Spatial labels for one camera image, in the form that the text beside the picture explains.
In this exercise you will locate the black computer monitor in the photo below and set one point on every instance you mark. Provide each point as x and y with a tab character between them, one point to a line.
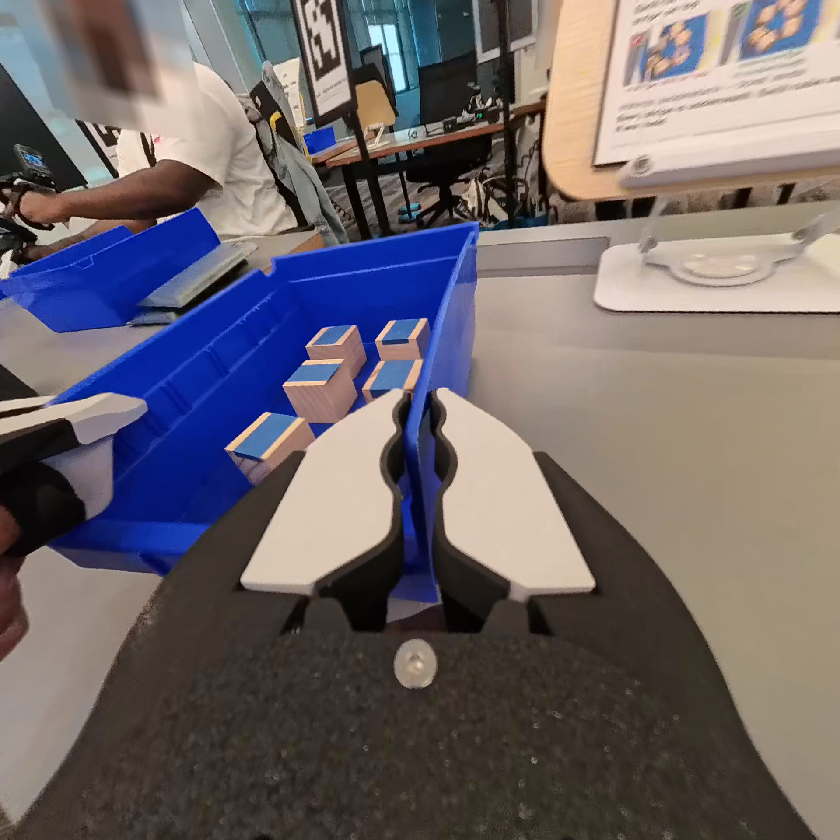
449	88

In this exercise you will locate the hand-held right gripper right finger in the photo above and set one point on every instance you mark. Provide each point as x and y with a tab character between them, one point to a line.
512	518

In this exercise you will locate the grey padded case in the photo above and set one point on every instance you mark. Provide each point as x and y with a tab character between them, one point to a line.
154	317
197	275

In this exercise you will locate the grey table with wooden edge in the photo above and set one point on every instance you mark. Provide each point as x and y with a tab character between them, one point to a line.
39	348

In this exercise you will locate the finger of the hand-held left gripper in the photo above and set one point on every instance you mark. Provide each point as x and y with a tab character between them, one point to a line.
26	405
108	413

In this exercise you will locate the grey denim jacket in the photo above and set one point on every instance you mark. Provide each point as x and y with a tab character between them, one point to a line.
308	184

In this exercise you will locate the black office chair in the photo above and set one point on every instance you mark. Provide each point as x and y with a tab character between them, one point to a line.
453	157

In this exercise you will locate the black framed marker sign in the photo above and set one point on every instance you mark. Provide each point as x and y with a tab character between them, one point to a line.
325	39

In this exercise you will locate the large black screen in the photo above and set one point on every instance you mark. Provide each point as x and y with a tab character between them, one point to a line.
26	131

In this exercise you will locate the blue plastic bin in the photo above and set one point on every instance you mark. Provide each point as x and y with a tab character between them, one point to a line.
197	367
98	282
319	140

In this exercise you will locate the person's left hand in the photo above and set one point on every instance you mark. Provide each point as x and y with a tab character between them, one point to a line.
8	604

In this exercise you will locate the black tripod stand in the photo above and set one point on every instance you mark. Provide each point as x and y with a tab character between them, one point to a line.
505	98

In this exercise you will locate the printed instruction sheet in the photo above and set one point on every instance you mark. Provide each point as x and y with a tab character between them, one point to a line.
689	118

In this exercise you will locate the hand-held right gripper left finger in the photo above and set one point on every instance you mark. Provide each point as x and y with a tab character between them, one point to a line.
328	512

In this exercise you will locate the brown background table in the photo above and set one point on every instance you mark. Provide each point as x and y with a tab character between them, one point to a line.
420	138

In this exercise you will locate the wood and white document stand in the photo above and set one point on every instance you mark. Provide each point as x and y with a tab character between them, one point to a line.
577	98

